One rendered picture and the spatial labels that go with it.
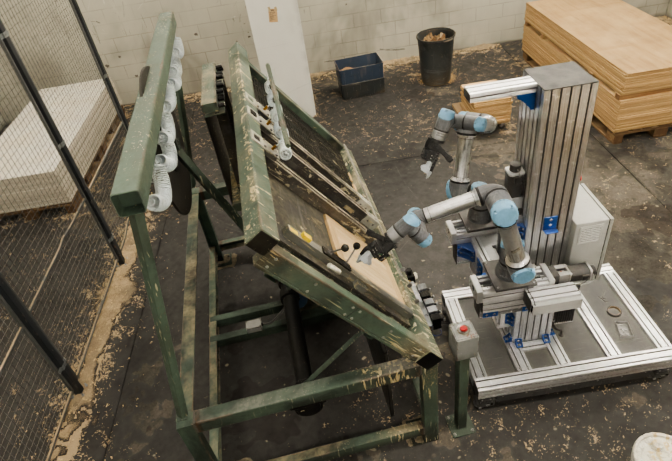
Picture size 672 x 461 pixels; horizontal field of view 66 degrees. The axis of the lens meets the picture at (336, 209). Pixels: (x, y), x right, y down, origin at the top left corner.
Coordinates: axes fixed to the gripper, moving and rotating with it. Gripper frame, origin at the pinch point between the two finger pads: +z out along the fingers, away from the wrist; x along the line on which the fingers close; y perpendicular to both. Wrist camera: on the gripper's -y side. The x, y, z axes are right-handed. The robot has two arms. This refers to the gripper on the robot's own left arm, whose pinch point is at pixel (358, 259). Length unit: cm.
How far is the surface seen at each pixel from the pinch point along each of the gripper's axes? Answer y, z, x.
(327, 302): 18.1, 14.7, -20.2
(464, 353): 49, -2, 62
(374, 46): -464, -52, 358
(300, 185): -56, 7, -4
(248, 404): 23, 93, 3
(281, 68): -387, 42, 200
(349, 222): -42, 6, 34
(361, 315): 24.7, 11.2, -2.0
